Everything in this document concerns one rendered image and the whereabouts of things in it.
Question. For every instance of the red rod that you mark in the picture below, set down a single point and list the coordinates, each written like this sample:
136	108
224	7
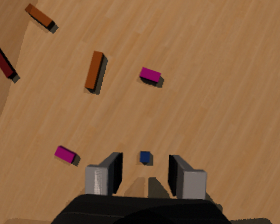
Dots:
6	67

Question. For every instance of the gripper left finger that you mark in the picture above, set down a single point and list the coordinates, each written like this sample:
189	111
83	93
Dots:
105	178

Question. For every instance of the small blue block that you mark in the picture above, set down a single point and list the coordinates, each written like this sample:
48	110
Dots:
144	156

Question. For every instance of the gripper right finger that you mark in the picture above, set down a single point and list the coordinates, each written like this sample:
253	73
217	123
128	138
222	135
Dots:
184	181

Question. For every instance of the small magenta block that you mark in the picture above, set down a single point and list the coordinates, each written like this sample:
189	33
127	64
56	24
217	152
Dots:
65	154
150	75

